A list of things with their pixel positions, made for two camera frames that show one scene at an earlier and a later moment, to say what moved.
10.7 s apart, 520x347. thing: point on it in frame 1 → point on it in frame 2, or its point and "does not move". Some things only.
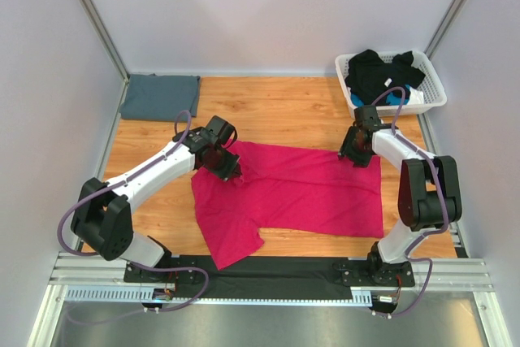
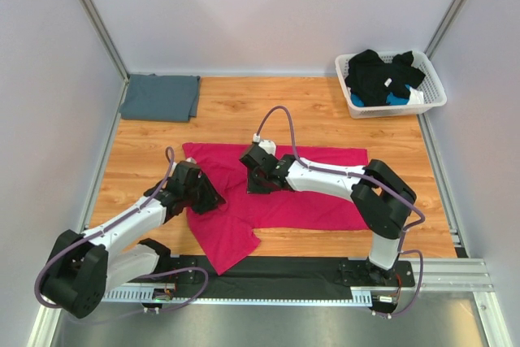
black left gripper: [232, 169] → [212, 197]
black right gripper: [360, 162] → [253, 188]
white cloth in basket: [416, 97] does not move
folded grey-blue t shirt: [159, 97] does not move
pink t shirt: [286, 190] does not move
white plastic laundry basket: [432, 86] does not move
